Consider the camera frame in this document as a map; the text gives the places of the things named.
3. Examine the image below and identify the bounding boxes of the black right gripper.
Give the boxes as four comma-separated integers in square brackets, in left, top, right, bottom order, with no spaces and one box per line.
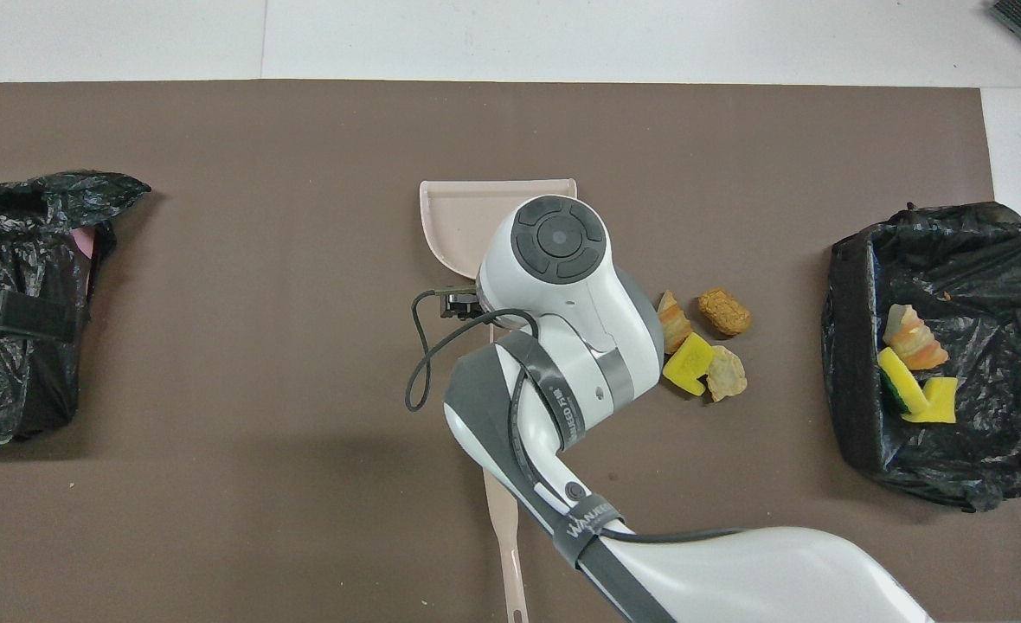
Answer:
[438,283,484,320]

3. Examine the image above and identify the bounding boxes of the beige plastic dustpan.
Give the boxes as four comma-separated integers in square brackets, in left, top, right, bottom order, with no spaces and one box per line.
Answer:
[419,179,579,343]

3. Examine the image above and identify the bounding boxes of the striped orange bread piece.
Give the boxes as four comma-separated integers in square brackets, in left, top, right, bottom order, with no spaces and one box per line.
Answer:
[656,290,693,356]
[883,304,950,371]

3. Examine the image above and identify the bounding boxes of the yellow sponge block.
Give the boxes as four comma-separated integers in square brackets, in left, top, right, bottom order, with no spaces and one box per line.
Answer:
[662,333,715,398]

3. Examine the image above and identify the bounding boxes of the brown bun piece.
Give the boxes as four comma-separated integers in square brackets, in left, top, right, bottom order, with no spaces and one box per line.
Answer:
[697,287,753,337]

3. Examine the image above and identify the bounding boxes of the pale bread piece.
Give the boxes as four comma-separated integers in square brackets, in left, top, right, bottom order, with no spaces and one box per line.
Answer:
[705,345,748,403]

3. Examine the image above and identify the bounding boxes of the yellow sponge with green back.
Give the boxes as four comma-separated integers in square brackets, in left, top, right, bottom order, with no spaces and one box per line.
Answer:
[877,346,927,414]

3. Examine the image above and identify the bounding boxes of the notched yellow sponge piece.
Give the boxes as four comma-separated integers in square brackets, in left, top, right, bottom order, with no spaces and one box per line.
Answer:
[902,376,959,425]

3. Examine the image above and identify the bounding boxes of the left black trash bag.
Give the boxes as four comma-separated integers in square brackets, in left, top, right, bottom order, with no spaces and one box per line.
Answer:
[0,170,152,448]

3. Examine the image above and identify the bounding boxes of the black trash bag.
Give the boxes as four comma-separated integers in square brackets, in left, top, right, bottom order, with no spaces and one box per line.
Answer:
[0,170,152,448]
[822,201,1021,514]

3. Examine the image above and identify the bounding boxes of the right black trash bag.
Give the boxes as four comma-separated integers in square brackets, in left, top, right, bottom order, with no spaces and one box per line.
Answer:
[822,201,1021,514]

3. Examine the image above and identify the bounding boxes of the brown table mat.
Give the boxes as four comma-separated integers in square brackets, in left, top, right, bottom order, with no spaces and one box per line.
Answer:
[0,80,1021,623]

